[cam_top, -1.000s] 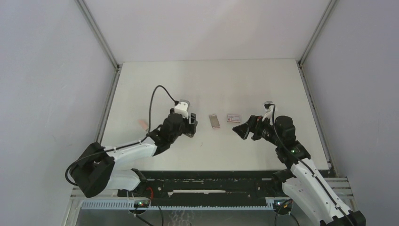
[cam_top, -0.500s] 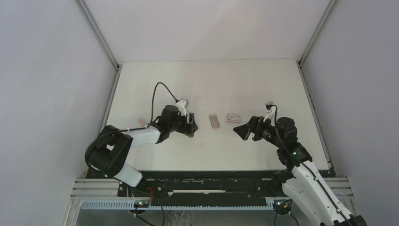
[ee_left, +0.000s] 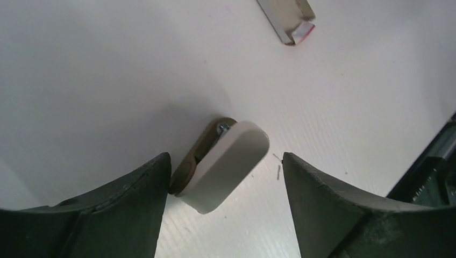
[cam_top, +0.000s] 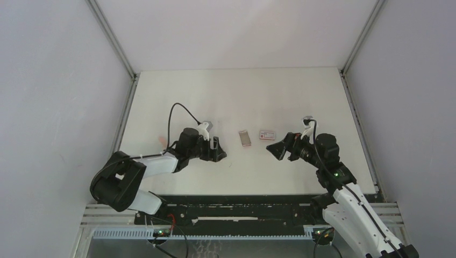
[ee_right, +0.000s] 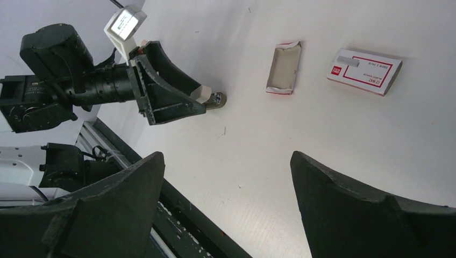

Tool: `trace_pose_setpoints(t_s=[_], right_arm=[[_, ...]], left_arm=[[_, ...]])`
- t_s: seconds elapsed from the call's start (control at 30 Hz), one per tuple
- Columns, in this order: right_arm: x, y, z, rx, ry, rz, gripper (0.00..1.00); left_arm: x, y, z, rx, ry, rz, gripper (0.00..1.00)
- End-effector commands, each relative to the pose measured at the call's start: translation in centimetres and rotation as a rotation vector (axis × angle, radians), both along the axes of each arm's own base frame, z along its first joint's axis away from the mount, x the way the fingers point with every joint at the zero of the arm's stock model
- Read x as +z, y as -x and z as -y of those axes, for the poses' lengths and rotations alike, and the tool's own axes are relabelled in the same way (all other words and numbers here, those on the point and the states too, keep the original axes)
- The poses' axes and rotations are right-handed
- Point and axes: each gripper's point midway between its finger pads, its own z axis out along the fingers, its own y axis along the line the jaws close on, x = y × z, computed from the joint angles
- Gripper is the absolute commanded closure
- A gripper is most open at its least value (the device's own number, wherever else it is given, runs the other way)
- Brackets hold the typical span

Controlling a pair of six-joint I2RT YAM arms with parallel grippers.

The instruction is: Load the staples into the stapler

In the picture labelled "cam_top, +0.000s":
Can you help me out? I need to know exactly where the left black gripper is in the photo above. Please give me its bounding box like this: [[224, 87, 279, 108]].
[[187, 134, 226, 162]]

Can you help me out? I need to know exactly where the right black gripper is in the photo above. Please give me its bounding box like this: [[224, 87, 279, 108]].
[[267, 131, 324, 169]]

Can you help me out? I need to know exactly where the red white staple box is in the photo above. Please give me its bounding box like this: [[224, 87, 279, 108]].
[[259, 130, 275, 140]]

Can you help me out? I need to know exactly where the grey staple tray insert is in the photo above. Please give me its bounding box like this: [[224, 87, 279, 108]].
[[239, 130, 252, 147]]

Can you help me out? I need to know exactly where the pink stapler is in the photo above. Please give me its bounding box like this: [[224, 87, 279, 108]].
[[158, 136, 168, 148]]

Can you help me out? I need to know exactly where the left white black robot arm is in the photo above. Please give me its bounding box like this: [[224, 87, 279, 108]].
[[89, 127, 227, 224]]

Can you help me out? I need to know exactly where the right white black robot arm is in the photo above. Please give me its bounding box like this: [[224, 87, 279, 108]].
[[266, 133, 419, 257]]

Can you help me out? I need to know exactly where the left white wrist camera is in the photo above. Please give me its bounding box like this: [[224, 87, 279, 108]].
[[196, 121, 213, 141]]

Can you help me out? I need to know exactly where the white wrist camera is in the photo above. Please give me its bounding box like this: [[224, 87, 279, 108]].
[[301, 116, 316, 139], [196, 121, 213, 141]]

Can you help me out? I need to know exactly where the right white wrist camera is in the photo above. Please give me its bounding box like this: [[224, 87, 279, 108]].
[[301, 116, 316, 139]]

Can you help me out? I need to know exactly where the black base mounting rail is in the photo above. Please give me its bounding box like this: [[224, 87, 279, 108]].
[[134, 195, 328, 237]]

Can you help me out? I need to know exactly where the right black camera cable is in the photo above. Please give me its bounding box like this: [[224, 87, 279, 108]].
[[305, 119, 405, 258]]

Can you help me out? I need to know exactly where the white slotted cable duct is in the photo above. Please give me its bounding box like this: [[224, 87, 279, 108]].
[[93, 227, 314, 240]]

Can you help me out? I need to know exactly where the right aluminium frame post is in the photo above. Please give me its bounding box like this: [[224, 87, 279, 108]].
[[340, 0, 388, 77]]

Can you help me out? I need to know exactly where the aluminium frame post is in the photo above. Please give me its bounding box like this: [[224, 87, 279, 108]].
[[87, 0, 138, 81], [340, 0, 388, 77]]

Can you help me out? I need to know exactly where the left aluminium frame post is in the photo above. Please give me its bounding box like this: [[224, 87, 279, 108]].
[[87, 0, 138, 81]]

